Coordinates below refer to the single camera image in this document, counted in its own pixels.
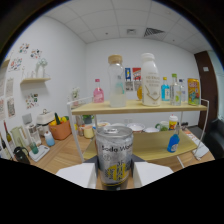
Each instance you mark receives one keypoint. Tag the gripper right finger white block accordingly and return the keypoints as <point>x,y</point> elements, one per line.
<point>151,172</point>

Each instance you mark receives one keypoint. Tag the gripper left finger white block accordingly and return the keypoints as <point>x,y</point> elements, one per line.
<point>76,174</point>

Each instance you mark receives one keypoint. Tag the soda water can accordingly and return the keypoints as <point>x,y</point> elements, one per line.
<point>114,156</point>

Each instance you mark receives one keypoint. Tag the green cup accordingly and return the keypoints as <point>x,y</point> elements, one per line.
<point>33,148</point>

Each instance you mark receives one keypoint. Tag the blue liquid bottle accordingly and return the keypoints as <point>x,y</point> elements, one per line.
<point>173,143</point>

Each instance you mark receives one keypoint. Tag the yellow mug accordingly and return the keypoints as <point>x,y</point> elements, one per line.
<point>89,132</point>

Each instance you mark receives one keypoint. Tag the small white blue bottle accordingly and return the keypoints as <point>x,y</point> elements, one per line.
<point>49,139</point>

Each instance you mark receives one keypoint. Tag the orange basket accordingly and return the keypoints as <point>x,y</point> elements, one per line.
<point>60,131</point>

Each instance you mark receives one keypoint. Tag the white bowl red pattern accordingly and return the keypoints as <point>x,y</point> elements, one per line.
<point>136,127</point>

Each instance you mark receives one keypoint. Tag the white green mug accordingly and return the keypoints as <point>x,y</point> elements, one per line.
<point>162,126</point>

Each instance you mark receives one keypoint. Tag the orange printed booklet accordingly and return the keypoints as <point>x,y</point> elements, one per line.
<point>192,135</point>

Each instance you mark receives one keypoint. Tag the green potted plant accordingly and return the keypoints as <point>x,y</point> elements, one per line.
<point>88,119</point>

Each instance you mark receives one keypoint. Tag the blue print bowl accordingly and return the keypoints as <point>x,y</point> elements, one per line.
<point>102,124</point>

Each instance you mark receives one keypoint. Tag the black kettle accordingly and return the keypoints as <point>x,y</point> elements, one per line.
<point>21,156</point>

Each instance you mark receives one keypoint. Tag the green cucumber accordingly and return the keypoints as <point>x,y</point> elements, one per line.
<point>57,118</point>

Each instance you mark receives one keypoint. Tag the clear glass grinder jar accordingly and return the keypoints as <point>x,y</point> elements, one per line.
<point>33,133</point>

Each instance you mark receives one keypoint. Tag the white lidded pot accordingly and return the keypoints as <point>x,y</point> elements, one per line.
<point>45,117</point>

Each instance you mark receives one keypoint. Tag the green glass pitcher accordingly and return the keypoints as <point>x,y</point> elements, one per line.
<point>18,136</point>

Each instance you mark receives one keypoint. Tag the black chair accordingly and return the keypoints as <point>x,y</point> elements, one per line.
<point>215,138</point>

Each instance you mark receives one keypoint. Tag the dark wine bottle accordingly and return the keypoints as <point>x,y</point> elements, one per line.
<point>9,136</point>

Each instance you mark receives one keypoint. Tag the pink liquid bottle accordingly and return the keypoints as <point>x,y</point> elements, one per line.
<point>98,95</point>

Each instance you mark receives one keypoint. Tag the small blue bottle yellow cap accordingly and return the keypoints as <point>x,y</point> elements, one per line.
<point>165,90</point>

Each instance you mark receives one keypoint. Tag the large white bottle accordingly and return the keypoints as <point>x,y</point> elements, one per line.
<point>150,83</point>

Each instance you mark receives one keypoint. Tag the glass bottle with cork lid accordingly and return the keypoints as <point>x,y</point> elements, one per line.
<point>117,90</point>

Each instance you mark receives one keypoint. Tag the yellow snack can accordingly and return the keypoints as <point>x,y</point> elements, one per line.
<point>194,91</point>

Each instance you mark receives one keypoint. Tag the brown door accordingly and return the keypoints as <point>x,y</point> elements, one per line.
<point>206,83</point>

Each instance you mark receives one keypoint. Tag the white vase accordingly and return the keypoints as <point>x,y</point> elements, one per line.
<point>41,68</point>

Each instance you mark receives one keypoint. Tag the ceiling air vent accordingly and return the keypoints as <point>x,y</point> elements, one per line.
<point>153,32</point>

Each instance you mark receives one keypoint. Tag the ceiling light fixture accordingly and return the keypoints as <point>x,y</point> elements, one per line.
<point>131,31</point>

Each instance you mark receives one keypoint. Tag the white frame wooden shelf rack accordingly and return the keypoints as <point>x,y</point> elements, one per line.
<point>133,106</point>

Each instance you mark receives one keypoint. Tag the grey wall outlet plate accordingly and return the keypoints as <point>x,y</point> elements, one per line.
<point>27,119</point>

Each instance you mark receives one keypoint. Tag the grey text wall sheet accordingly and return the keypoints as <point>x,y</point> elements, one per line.
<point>129,86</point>
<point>136,83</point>

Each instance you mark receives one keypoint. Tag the red wall poster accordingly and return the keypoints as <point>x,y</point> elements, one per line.
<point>136,74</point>

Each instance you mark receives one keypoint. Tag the blue wall poster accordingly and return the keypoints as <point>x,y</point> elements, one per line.
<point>128,74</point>

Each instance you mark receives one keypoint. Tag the wooden wall shelf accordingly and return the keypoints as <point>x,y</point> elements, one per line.
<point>35,80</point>

